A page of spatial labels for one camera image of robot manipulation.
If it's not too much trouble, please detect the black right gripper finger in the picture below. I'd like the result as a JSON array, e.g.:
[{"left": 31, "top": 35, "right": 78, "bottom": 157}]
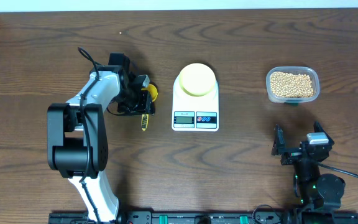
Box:
[
  {"left": 272, "top": 124, "right": 285, "bottom": 156},
  {"left": 313, "top": 121, "right": 327, "bottom": 134}
]

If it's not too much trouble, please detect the yellow measuring scoop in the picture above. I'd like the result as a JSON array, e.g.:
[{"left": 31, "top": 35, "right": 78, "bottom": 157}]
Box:
[{"left": 141, "top": 83, "right": 158, "bottom": 131}]

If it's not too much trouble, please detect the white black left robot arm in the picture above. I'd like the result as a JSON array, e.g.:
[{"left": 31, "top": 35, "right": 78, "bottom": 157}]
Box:
[{"left": 47, "top": 49, "right": 155, "bottom": 223}]

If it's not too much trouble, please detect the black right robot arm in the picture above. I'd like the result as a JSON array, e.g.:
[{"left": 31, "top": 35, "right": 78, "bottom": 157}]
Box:
[{"left": 272, "top": 121, "right": 346, "bottom": 223}]

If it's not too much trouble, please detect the white digital kitchen scale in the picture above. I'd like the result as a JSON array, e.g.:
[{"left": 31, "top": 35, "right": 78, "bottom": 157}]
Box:
[{"left": 172, "top": 77, "right": 219, "bottom": 132}]

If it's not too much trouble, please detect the yellow plastic bowl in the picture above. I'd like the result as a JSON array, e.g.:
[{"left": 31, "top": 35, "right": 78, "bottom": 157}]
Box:
[{"left": 178, "top": 63, "right": 216, "bottom": 96}]

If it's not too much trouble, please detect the clear container of soybeans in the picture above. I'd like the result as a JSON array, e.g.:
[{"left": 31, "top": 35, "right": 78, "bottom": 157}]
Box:
[{"left": 266, "top": 66, "right": 320, "bottom": 104}]

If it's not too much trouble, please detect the black left camera cable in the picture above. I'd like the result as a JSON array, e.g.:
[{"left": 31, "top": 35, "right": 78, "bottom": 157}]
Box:
[{"left": 77, "top": 47, "right": 103, "bottom": 223}]

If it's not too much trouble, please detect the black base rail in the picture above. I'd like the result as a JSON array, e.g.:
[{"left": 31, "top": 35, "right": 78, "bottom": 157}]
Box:
[{"left": 48, "top": 210, "right": 358, "bottom": 224}]

